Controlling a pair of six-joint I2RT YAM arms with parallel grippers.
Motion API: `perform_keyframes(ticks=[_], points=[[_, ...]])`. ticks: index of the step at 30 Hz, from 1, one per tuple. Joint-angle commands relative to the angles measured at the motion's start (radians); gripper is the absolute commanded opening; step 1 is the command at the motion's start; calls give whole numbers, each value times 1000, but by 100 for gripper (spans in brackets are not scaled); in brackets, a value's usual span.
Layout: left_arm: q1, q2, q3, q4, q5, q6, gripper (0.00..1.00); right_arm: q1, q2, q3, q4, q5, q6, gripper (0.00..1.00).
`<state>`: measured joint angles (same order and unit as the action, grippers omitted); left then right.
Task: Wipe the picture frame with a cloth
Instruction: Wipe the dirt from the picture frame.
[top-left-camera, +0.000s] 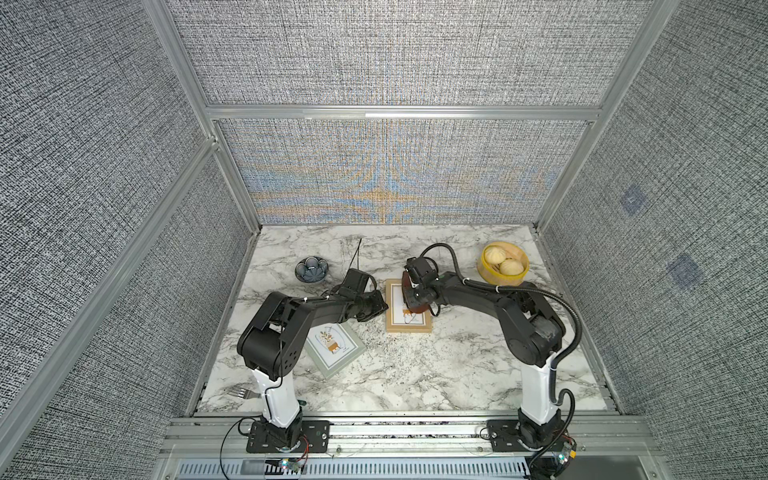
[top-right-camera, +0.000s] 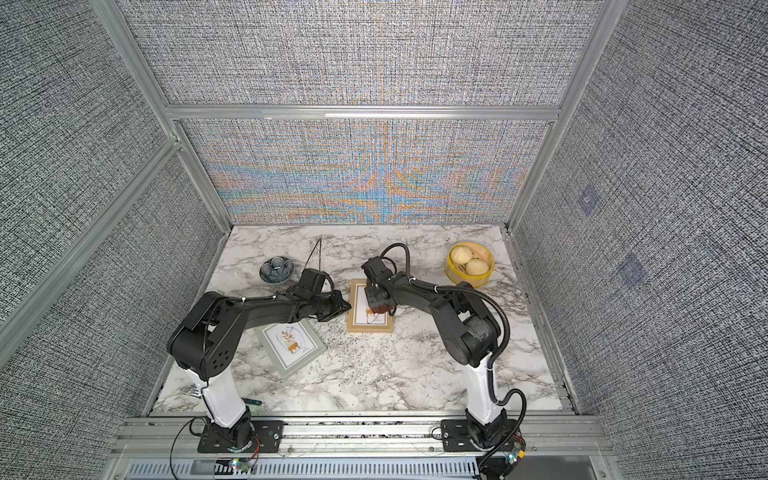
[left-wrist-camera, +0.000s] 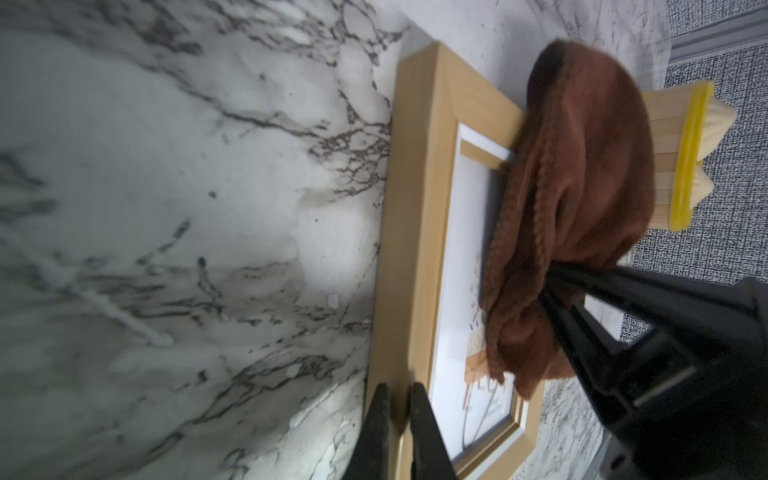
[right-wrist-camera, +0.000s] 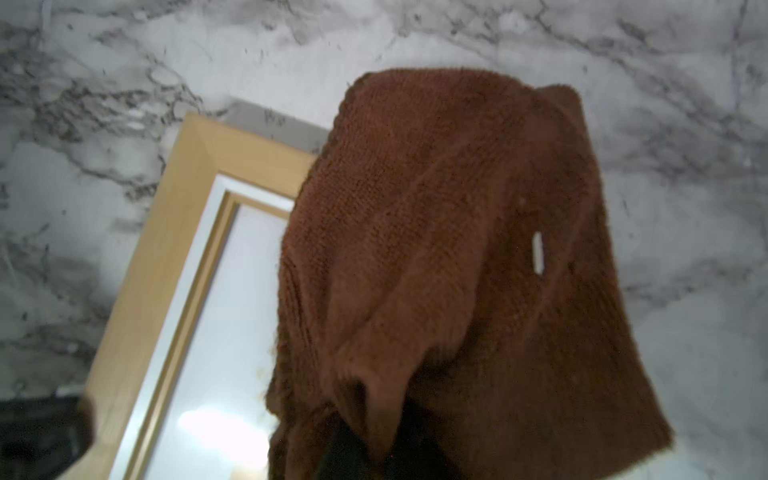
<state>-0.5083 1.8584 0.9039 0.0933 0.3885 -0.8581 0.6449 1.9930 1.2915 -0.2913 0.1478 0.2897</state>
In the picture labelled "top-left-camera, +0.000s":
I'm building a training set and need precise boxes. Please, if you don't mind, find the light wood picture frame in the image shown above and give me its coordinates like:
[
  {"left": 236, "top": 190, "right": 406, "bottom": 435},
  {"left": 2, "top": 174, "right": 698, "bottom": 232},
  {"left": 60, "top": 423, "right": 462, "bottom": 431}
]
[{"left": 385, "top": 279, "right": 432, "bottom": 333}]

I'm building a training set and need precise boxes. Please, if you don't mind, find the brown microfibre cloth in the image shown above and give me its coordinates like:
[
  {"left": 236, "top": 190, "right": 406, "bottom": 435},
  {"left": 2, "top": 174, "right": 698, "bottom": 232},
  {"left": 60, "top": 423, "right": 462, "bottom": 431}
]
[{"left": 401, "top": 271, "right": 431, "bottom": 314}]

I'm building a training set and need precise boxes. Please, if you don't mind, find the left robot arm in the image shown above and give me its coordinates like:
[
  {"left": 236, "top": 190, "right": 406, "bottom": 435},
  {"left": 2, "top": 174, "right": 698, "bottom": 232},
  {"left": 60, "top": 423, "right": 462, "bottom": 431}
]
[{"left": 237, "top": 291, "right": 388, "bottom": 429}]

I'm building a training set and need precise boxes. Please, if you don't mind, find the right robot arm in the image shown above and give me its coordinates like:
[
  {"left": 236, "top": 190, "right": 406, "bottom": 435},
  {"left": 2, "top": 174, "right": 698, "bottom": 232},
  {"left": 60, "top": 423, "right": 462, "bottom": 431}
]
[{"left": 402, "top": 272, "right": 566, "bottom": 451}]

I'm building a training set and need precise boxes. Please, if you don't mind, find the grey flower shaped dish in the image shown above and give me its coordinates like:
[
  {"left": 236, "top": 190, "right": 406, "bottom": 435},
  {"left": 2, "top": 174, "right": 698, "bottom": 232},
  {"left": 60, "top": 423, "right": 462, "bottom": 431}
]
[{"left": 294, "top": 256, "right": 329, "bottom": 283}]

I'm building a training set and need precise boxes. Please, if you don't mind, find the white steamed bun back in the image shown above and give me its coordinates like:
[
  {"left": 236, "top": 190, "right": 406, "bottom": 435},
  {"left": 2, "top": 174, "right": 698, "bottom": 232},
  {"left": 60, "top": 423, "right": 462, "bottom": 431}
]
[{"left": 483, "top": 246, "right": 507, "bottom": 265}]

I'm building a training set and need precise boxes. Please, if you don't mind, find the white steamed bun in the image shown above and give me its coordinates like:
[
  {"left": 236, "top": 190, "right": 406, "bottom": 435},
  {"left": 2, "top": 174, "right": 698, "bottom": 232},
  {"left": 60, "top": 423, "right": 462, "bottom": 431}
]
[
  {"left": 498, "top": 258, "right": 525, "bottom": 276},
  {"left": 483, "top": 246, "right": 507, "bottom": 265}
]

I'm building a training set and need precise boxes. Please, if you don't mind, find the yellow rimmed bamboo steamer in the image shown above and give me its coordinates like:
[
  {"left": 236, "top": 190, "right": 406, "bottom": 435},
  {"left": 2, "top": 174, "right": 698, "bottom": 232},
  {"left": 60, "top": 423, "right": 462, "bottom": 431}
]
[{"left": 476, "top": 241, "right": 530, "bottom": 286}]

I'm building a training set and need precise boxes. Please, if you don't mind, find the white steamed bun front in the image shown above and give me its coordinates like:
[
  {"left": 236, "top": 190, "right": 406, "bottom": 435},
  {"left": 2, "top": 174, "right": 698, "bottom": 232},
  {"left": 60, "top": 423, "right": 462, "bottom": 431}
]
[{"left": 498, "top": 258, "right": 525, "bottom": 276}]

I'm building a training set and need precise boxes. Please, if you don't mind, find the silver fork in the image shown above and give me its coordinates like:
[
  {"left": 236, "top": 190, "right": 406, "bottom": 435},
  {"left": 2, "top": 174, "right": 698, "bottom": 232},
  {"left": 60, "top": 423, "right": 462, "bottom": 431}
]
[{"left": 226, "top": 386, "right": 262, "bottom": 400}]

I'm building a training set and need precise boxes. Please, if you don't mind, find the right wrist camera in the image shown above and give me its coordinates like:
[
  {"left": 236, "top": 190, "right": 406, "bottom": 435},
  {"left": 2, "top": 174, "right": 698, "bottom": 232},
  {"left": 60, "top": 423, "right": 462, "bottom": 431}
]
[{"left": 405, "top": 256, "right": 439, "bottom": 285}]

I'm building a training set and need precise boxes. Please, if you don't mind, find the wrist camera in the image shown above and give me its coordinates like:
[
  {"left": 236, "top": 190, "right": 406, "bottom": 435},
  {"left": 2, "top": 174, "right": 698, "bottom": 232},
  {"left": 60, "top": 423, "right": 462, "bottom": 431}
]
[
  {"left": 405, "top": 256, "right": 439, "bottom": 285},
  {"left": 337, "top": 268, "right": 378, "bottom": 299}
]

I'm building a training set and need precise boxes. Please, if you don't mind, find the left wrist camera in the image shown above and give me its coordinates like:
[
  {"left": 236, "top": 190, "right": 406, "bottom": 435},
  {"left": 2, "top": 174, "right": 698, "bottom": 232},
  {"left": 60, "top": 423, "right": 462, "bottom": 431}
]
[{"left": 337, "top": 268, "right": 378, "bottom": 299}]

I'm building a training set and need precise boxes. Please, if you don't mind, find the grey green picture frame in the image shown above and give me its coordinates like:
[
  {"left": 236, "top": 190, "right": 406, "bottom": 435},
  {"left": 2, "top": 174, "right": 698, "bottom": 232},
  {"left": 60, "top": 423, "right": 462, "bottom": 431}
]
[{"left": 305, "top": 323, "right": 367, "bottom": 379}]

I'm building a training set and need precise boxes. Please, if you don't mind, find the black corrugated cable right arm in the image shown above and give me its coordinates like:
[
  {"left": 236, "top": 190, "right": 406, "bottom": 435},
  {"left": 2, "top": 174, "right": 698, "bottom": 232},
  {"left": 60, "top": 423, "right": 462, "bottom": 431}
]
[{"left": 418, "top": 242, "right": 583, "bottom": 469}]

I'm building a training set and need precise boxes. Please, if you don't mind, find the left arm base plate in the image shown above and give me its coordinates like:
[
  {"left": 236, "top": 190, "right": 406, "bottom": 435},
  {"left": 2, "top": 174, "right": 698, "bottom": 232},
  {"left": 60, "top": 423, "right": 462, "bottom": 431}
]
[{"left": 245, "top": 419, "right": 330, "bottom": 454}]

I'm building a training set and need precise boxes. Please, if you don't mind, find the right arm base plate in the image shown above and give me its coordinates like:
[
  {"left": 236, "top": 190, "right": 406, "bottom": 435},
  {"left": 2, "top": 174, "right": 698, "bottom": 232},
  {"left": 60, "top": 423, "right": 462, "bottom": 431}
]
[{"left": 486, "top": 419, "right": 527, "bottom": 453}]

